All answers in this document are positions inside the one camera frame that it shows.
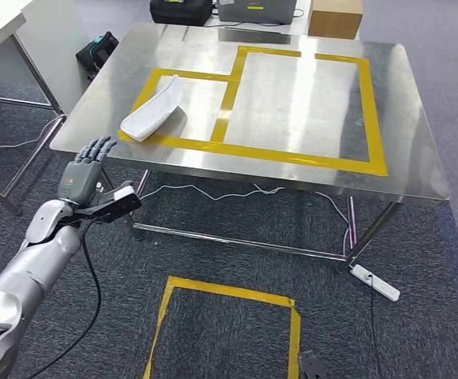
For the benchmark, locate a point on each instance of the white power strip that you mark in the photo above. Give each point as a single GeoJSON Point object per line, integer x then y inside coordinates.
{"type": "Point", "coordinates": [375, 282]}

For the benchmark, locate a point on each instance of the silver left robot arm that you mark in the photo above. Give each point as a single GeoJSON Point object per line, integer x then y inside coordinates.
{"type": "Point", "coordinates": [23, 277]}

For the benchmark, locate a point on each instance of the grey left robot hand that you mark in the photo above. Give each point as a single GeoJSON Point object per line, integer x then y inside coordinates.
{"type": "Point", "coordinates": [81, 180]}

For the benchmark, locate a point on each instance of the black robot foot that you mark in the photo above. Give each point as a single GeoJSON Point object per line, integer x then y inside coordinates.
{"type": "Point", "coordinates": [310, 366]}

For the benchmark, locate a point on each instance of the grey equipment case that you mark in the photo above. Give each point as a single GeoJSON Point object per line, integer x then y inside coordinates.
{"type": "Point", "coordinates": [252, 13]}

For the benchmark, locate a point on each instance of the brown cardboard box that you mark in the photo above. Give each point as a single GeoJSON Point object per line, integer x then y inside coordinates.
{"type": "Point", "coordinates": [333, 21]}

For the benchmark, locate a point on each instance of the white triangular plastic part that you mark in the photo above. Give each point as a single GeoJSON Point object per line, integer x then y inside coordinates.
{"type": "Point", "coordinates": [150, 115]}

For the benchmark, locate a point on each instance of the black equipment case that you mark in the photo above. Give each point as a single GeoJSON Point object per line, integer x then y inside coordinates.
{"type": "Point", "coordinates": [181, 13]}

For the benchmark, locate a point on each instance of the stainless steel workbench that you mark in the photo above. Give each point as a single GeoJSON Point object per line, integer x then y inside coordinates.
{"type": "Point", "coordinates": [292, 104]}

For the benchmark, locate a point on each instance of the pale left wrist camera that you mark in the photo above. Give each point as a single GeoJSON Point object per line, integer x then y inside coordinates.
{"type": "Point", "coordinates": [122, 196]}

